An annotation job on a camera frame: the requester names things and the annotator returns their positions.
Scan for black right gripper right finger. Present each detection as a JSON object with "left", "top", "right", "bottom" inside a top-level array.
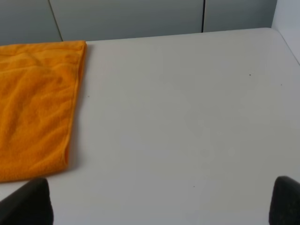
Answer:
[{"left": 269, "top": 176, "right": 300, "bottom": 225}]

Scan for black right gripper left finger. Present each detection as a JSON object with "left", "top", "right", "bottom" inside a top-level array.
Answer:
[{"left": 0, "top": 178, "right": 54, "bottom": 225}]

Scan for orange terry towel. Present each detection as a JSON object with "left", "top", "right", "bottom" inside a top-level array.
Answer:
[{"left": 0, "top": 41, "right": 87, "bottom": 182}]

